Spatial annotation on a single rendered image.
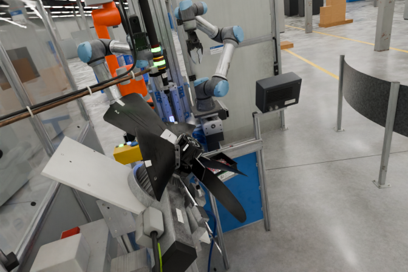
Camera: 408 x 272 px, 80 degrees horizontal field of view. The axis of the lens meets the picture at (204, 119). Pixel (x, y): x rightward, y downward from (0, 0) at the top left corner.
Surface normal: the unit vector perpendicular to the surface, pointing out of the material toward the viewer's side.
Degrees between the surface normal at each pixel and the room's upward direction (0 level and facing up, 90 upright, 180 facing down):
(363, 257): 0
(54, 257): 0
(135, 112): 48
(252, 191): 90
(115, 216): 90
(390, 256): 0
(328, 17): 90
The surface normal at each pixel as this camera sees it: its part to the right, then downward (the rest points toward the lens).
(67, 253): -0.18, -0.90
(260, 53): 0.25, 0.36
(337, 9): -0.02, 0.41
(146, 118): 0.45, -0.50
